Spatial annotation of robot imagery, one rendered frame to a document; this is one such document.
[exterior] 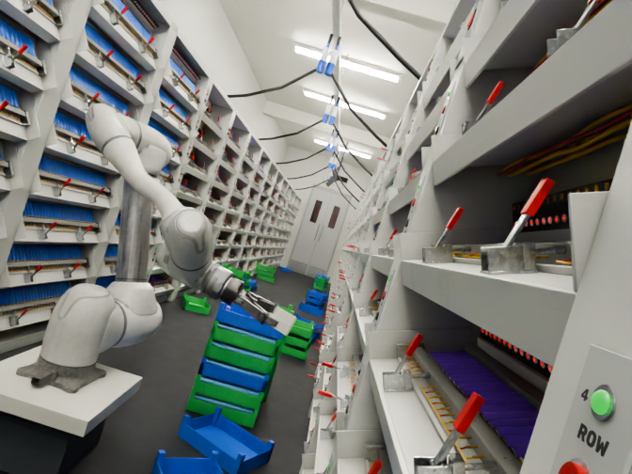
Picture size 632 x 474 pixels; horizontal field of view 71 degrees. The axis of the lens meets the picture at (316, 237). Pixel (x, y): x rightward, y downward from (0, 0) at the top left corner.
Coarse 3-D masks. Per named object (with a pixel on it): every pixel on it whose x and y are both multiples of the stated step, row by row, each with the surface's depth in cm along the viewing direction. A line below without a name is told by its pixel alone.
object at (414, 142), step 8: (448, 88) 95; (440, 104) 102; (432, 112) 111; (440, 112) 102; (432, 120) 111; (424, 128) 120; (432, 128) 111; (408, 136) 153; (416, 136) 133; (424, 136) 121; (408, 144) 152; (416, 144) 134; (424, 144) 142; (408, 152) 148; (408, 160) 150
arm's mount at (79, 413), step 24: (24, 360) 133; (0, 384) 116; (24, 384) 120; (96, 384) 132; (120, 384) 137; (0, 408) 111; (24, 408) 112; (48, 408) 112; (72, 408) 115; (96, 408) 119; (72, 432) 112
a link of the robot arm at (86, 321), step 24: (72, 288) 129; (96, 288) 133; (72, 312) 125; (96, 312) 127; (120, 312) 138; (48, 336) 125; (72, 336) 124; (96, 336) 128; (120, 336) 138; (48, 360) 124; (72, 360) 125; (96, 360) 134
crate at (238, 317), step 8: (224, 304) 189; (224, 312) 189; (232, 312) 189; (240, 312) 209; (216, 320) 188; (224, 320) 189; (232, 320) 189; (240, 320) 189; (248, 320) 190; (256, 320) 190; (248, 328) 190; (256, 328) 190; (264, 328) 190; (272, 328) 191; (272, 336) 191; (280, 336) 191
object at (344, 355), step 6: (342, 348) 152; (348, 348) 152; (354, 348) 152; (360, 348) 151; (342, 354) 152; (348, 354) 152; (354, 354) 150; (360, 354) 150; (342, 360) 152; (348, 360) 152; (342, 366) 146; (348, 366) 145; (342, 378) 132; (348, 378) 132; (342, 384) 126; (348, 384) 126; (342, 390) 121; (348, 390) 120; (342, 396) 116; (342, 414) 92
